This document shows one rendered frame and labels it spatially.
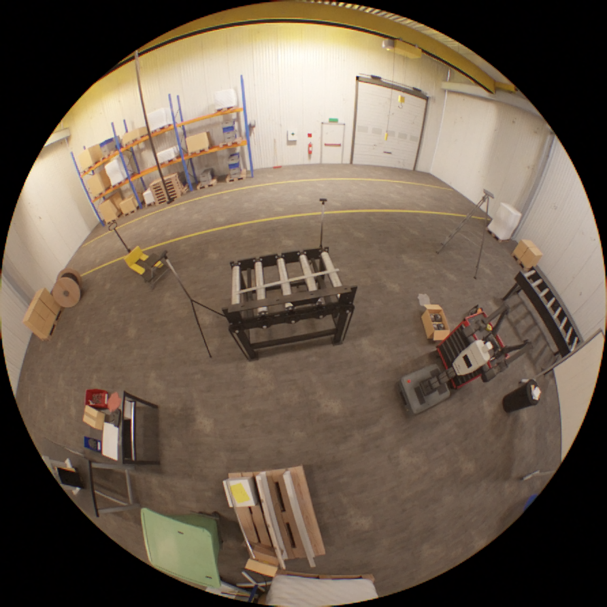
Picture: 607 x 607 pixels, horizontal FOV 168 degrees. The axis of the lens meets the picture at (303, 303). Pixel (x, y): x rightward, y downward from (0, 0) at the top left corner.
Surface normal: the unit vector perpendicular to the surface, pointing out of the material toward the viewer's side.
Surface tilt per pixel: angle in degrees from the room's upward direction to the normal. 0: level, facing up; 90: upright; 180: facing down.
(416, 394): 0
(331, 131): 90
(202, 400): 0
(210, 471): 0
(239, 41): 90
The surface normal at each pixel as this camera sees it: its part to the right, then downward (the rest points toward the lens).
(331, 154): 0.20, 0.78
